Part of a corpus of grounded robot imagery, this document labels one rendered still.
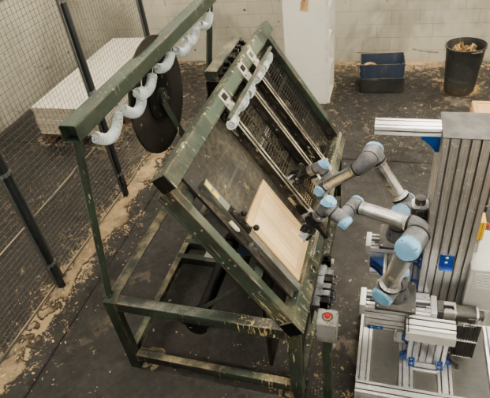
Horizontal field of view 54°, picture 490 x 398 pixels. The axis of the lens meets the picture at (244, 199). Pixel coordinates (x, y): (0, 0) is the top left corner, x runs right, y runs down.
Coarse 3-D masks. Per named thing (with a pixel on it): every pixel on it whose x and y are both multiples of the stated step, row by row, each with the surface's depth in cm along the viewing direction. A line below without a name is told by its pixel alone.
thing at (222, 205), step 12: (204, 180) 276; (204, 192) 276; (216, 204) 280; (228, 204) 284; (228, 216) 283; (240, 228) 287; (252, 240) 290; (264, 252) 294; (276, 264) 299; (288, 276) 304
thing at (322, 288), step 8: (320, 256) 344; (328, 256) 344; (320, 264) 348; (328, 264) 347; (320, 272) 339; (328, 272) 335; (320, 280) 333; (328, 280) 330; (320, 288) 328; (328, 288) 325; (312, 296) 320; (320, 296) 323; (328, 296) 320; (336, 296) 340; (312, 304) 318; (320, 304) 318; (328, 304) 319; (312, 312) 327
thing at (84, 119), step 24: (168, 24) 341; (192, 24) 361; (168, 48) 327; (120, 72) 284; (144, 72) 299; (96, 96) 261; (120, 96) 275; (72, 120) 242; (96, 120) 255; (96, 216) 283; (96, 240) 294; (240, 288) 299
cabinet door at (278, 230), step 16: (256, 192) 317; (272, 192) 330; (256, 208) 308; (272, 208) 323; (272, 224) 316; (288, 224) 331; (272, 240) 310; (288, 240) 324; (288, 256) 317; (304, 256) 331
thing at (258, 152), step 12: (228, 96) 312; (228, 108) 308; (240, 120) 320; (240, 132) 319; (252, 144) 323; (252, 156) 329; (264, 156) 328; (264, 168) 333; (276, 168) 335; (276, 180) 337; (288, 180) 341; (288, 192) 341; (300, 204) 344
